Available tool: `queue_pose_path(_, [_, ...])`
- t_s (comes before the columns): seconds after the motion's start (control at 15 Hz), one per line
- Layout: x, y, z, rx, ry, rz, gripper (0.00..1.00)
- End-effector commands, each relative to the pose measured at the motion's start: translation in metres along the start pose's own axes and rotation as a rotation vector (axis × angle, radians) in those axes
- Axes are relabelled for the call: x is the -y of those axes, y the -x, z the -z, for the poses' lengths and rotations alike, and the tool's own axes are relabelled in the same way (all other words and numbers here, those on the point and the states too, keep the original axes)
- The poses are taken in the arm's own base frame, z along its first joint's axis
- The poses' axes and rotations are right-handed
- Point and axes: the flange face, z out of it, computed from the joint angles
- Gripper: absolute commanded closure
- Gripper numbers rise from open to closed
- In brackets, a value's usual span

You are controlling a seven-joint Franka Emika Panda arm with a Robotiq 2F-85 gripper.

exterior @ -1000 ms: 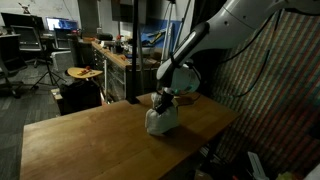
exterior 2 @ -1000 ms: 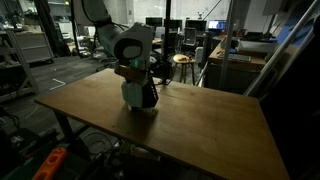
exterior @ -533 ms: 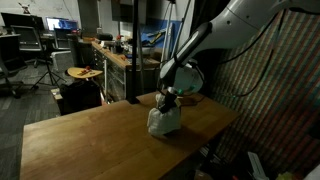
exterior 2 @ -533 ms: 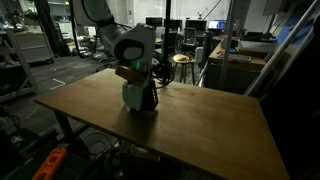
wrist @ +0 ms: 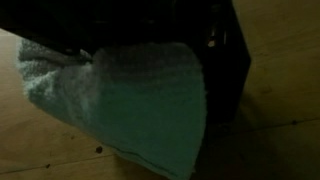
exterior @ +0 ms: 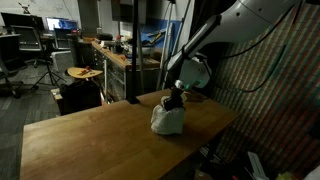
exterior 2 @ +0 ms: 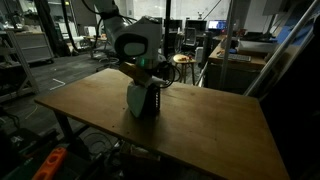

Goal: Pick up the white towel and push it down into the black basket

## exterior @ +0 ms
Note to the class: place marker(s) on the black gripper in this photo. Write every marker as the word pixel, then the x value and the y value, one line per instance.
pixel 175 98

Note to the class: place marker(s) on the white towel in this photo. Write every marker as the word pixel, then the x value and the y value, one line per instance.
pixel 166 123

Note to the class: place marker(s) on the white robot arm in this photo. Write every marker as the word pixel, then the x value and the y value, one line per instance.
pixel 240 20

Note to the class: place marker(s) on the black vertical pole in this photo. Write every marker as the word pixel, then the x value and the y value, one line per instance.
pixel 135 50

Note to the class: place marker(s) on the yellow black tool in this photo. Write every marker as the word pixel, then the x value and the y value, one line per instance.
pixel 156 36

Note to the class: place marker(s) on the wooden workbench with drawers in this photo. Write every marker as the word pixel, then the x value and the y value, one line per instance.
pixel 113 76

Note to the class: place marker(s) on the small orange object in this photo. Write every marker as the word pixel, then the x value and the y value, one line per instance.
pixel 123 57

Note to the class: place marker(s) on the silver metal tripod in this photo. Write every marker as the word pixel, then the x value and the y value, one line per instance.
pixel 168 30

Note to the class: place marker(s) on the blue panel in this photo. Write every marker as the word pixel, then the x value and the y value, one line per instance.
pixel 145 33

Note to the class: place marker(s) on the black cup with red item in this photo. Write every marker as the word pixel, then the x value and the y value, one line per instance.
pixel 119 46

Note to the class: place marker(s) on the black case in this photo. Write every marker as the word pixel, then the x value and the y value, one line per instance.
pixel 105 36

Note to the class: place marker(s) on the multicolour striped curtain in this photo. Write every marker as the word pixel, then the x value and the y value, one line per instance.
pixel 266 116

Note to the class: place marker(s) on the small red item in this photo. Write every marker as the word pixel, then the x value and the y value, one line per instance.
pixel 85 70

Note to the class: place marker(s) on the black storage box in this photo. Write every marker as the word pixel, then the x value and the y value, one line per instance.
pixel 80 96

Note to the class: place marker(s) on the round wooden stool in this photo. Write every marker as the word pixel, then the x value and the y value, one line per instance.
pixel 83 73

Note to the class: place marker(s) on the small cardboard box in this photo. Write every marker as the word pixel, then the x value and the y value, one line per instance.
pixel 56 94

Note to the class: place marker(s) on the white computer case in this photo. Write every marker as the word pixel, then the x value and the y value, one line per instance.
pixel 61 60

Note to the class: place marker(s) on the black office chair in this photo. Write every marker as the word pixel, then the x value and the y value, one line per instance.
pixel 11 55
pixel 61 38

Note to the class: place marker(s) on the black tripod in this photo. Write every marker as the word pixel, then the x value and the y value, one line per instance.
pixel 49 68

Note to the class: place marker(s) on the small yellow item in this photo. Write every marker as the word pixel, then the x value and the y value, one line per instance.
pixel 283 176

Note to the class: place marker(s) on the monitor with blue screen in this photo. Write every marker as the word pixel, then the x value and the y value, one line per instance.
pixel 61 23

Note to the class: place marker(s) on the white sheet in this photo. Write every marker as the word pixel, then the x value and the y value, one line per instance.
pixel 315 173

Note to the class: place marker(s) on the grey mesh office chair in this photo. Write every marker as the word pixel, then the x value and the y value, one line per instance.
pixel 26 38

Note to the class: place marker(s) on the black computer monitor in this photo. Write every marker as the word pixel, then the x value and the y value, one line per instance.
pixel 20 20

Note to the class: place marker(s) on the small drone model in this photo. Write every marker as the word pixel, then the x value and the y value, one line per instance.
pixel 25 7

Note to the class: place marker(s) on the black wall screen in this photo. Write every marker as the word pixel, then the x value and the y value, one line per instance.
pixel 123 10

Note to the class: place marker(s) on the white plastic bracket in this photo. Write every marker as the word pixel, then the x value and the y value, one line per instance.
pixel 256 166

